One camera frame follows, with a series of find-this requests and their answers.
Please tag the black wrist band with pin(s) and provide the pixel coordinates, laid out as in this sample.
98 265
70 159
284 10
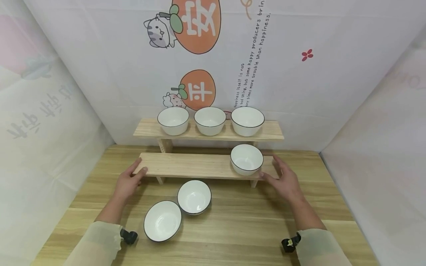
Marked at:
129 236
290 244

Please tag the white bowl with black rim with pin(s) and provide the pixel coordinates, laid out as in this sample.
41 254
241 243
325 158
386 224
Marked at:
194 197
246 159
173 121
210 121
162 221
247 121

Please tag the person's left thumb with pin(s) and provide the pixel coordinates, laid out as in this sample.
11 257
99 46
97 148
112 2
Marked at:
141 171

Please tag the two-tier wooden shelf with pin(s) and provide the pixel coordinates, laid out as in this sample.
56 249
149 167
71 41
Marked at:
193 165

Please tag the person's left forearm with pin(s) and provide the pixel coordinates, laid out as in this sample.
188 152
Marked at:
100 236

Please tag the person's right forearm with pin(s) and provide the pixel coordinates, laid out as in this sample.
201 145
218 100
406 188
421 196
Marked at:
316 240

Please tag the person's right hand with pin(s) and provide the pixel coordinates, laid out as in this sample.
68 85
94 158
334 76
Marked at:
288 184

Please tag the person's right index finger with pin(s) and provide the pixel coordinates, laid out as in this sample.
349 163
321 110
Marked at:
279 163

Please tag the person's left index finger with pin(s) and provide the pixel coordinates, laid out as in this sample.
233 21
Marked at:
135 165

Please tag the person's left hand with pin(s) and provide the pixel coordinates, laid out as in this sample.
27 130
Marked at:
126 184

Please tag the person's right thumb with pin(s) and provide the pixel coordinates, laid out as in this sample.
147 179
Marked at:
267 176

